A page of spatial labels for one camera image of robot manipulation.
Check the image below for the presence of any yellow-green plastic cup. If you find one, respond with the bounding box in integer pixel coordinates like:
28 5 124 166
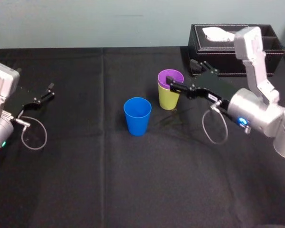
157 80 181 111

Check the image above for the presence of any black leather tissue box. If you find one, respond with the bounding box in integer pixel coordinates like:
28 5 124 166
187 23 282 77

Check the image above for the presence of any blue plastic cup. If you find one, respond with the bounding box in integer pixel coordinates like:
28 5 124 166
123 96 152 137

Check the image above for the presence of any white tissue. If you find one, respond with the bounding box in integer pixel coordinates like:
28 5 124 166
201 27 236 42

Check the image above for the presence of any purple plastic cup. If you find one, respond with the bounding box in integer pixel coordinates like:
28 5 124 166
157 69 185 91

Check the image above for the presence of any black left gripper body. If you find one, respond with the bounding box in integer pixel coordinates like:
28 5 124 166
4 85 39 120

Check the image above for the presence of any black table cloth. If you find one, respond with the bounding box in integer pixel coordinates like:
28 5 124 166
0 46 285 228

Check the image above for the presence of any right gripper grey cable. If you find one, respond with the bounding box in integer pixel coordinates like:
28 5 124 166
202 100 229 145

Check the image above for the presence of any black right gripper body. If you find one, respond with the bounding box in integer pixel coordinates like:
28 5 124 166
189 71 239 115

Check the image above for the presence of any left gripper grey cable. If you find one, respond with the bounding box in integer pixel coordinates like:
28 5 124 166
14 116 48 151

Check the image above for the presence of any gripper grey cable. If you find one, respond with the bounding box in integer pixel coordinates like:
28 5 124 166
202 100 229 145
14 116 48 151

